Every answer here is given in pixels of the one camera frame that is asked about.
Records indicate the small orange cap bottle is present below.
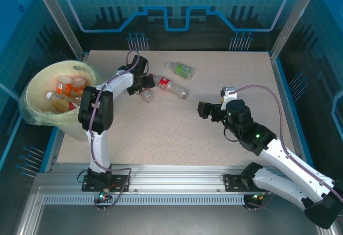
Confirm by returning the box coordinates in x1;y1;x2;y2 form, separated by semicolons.
140;89;156;104

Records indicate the orange label wide bottle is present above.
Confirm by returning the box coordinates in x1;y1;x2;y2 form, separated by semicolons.
55;75;73;96

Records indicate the amber tea bottle red label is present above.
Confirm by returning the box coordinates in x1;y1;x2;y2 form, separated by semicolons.
46;91;83;113

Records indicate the red label cola bottle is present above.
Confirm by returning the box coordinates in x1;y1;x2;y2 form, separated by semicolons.
148;73;190;101

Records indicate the green label plastic bottle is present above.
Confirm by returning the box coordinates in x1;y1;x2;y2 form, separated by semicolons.
165;61;193;80

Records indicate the small LED adapter board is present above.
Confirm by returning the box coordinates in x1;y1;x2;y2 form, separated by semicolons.
98;189;112;202
250;192;269;203

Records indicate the grey metal shelf plate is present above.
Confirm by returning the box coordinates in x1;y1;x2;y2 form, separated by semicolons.
16;204;335;235

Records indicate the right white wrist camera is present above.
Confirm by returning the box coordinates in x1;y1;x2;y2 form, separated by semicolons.
220;87;236;110

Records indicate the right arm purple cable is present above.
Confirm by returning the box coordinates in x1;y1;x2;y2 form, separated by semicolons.
232;84;343;211

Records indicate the blue table side rail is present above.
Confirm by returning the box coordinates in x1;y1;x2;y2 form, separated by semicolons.
40;52;91;173
270;52;317;173

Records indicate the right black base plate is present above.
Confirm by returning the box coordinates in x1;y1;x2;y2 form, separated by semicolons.
223;173;269;193

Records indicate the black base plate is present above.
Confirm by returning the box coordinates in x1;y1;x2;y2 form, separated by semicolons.
223;173;269;193
81;174;131;193

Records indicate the aluminium mounting rail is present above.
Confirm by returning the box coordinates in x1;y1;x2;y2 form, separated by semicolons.
32;163;322;196

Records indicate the aluminium frame post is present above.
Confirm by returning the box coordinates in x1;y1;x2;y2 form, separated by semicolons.
29;0;88;60
269;0;324;61

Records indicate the grey slotted cable duct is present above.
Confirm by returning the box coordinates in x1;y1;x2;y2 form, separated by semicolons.
41;195;246;206

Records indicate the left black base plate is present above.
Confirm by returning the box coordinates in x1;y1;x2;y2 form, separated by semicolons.
81;174;131;193

